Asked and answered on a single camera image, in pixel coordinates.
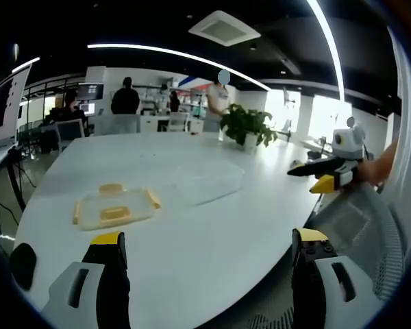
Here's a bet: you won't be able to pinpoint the black cables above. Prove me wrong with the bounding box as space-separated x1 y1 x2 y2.
0 146 37 241

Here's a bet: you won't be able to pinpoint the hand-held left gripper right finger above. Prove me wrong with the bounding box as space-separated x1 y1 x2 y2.
291 228 386 329

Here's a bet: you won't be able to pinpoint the black oval object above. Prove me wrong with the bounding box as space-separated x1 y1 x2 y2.
10 243 38 292

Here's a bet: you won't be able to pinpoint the green potted plant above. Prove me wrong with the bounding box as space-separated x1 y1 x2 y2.
219 103 279 152

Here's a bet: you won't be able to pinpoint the white office chair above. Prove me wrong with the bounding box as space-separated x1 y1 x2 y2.
98 113 142 136
166 112 190 133
55 119 86 152

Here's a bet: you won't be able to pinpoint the clear container with yellow buckles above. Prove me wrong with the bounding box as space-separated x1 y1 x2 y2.
71 183 162 232

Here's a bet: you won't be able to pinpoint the grey mesh office chair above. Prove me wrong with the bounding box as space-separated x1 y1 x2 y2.
248 183 406 329

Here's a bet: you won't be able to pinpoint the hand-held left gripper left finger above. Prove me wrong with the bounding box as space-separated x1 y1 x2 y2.
40 231 132 329

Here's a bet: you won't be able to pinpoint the ceiling light strip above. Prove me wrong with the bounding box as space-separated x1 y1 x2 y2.
11 56 41 73
86 42 272 91
307 0 347 103

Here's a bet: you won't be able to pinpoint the white display board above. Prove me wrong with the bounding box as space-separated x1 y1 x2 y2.
0 64 32 145

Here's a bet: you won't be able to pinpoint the ceiling air vent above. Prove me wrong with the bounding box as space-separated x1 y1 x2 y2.
188 10 262 48

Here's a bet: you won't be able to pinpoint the person's white shirt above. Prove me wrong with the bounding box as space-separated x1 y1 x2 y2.
385 25 411 247

